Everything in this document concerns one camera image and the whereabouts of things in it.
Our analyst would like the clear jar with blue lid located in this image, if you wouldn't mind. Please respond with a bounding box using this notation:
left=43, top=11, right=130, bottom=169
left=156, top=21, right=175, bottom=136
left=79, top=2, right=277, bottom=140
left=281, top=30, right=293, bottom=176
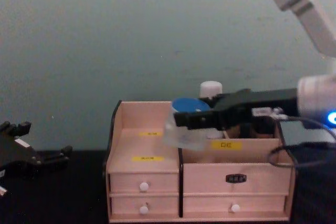
left=162, top=97, right=211, bottom=152

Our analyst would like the thin dark gripper cable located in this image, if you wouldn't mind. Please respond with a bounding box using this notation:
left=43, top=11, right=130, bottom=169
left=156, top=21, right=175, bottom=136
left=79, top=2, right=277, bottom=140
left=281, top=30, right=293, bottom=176
left=269, top=107, right=336, bottom=168

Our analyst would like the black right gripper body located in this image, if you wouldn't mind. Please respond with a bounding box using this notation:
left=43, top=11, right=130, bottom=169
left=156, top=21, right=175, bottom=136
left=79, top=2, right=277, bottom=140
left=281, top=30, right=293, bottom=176
left=213, top=88, right=300, bottom=131

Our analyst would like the wide wooden drawer white knob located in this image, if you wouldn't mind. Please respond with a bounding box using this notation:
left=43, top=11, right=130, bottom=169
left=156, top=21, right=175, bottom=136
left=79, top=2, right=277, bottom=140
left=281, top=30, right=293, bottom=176
left=183, top=195, right=287, bottom=213

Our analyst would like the wooden desk organizer black trim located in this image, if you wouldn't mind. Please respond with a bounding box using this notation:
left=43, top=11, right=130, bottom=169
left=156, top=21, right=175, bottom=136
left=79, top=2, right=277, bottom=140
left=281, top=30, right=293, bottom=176
left=102, top=100, right=298, bottom=224

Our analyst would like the black table cloth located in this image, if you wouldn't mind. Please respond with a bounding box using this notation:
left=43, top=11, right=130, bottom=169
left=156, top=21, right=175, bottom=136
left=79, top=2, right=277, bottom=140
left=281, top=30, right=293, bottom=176
left=0, top=149, right=336, bottom=224

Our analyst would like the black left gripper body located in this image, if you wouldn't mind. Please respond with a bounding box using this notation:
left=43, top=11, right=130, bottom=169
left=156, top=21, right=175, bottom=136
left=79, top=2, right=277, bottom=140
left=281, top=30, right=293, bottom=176
left=0, top=131, right=43, bottom=180

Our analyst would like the wide wooden drawer dark plate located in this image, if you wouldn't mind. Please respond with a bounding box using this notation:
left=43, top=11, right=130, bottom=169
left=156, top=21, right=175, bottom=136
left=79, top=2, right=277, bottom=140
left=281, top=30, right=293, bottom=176
left=183, top=163, right=292, bottom=194

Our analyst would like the white bottle with white cap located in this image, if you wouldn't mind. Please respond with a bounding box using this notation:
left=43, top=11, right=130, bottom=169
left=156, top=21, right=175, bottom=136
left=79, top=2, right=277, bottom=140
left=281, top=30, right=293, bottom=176
left=199, top=80, right=224, bottom=140

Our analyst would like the small wooden drawer white knob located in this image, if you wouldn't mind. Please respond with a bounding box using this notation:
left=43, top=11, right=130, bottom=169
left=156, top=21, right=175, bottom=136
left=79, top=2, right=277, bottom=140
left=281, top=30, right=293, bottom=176
left=109, top=172, right=180, bottom=193
left=110, top=195, right=180, bottom=216

